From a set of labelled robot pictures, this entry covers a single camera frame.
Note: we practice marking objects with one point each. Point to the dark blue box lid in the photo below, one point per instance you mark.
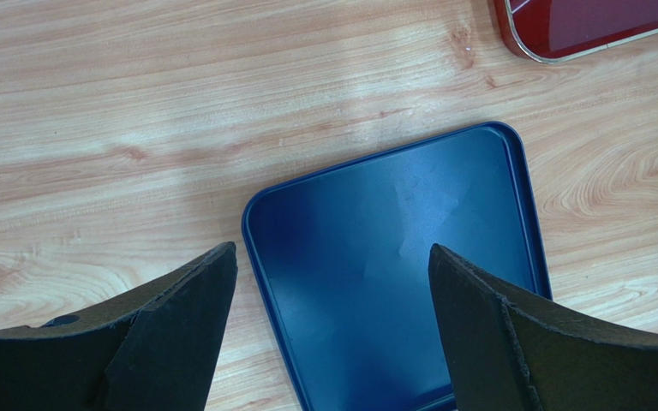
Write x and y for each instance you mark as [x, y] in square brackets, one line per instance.
[341, 260]

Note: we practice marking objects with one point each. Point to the red chocolate tray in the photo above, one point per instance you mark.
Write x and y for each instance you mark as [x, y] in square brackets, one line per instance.
[556, 31]

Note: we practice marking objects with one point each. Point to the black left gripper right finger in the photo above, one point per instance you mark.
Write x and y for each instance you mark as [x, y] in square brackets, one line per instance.
[507, 348]

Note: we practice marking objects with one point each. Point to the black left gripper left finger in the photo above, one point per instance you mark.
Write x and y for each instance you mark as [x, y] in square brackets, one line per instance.
[154, 347]

